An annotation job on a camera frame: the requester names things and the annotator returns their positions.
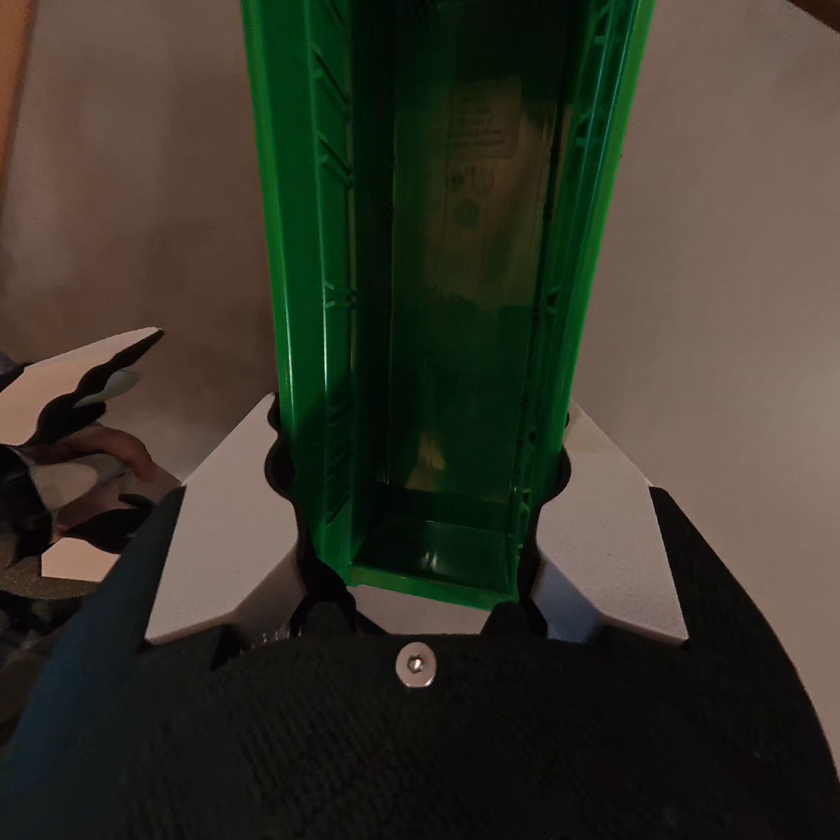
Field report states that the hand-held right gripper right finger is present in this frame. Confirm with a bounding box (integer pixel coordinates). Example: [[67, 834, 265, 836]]
[[517, 399, 689, 644]]

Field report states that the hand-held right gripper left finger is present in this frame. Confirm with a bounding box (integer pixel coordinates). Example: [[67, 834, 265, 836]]
[[146, 392, 315, 648]]

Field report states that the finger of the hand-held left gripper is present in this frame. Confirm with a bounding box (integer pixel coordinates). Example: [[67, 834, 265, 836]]
[[0, 328, 165, 448], [39, 492, 160, 583]]

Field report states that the green plastic bin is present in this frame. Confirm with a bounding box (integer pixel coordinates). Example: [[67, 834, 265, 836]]
[[239, 0, 657, 611]]

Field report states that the person's left hand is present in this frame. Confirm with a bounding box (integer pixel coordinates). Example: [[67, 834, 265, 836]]
[[18, 427, 160, 485]]

